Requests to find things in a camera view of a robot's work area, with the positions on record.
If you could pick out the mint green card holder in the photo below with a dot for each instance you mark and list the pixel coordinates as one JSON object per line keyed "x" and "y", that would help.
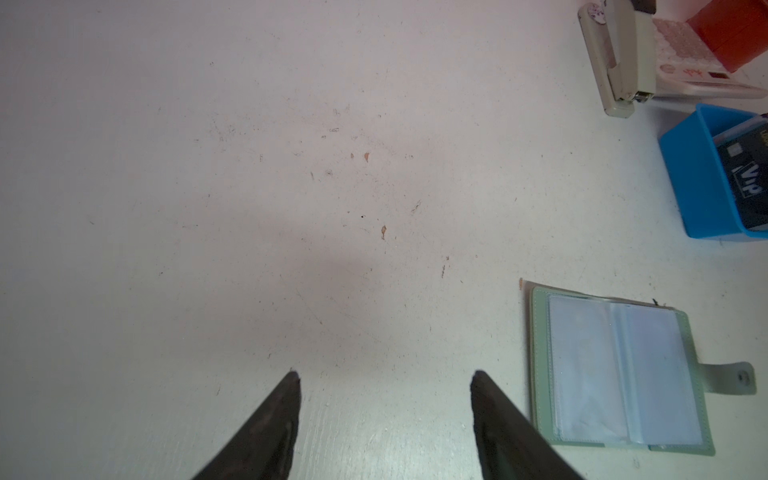
{"x": 614, "y": 373}

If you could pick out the red metal pencil bucket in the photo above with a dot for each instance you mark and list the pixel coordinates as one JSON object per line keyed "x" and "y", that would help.
{"x": 734, "y": 30}

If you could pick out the pink desk calculator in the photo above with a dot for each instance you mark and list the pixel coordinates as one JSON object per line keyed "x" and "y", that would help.
{"x": 686, "y": 67}

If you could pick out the blue plastic card tray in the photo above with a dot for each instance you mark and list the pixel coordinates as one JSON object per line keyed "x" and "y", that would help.
{"x": 699, "y": 182}

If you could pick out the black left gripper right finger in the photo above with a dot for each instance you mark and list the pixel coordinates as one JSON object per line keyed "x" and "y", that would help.
{"x": 508, "y": 445}

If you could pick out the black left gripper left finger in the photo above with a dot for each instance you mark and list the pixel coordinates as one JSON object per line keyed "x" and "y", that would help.
{"x": 263, "y": 448}

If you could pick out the black vip card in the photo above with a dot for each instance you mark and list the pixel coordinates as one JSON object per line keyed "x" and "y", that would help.
{"x": 743, "y": 154}

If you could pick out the beige stapler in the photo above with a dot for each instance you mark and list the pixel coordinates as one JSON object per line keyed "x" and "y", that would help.
{"x": 619, "y": 37}

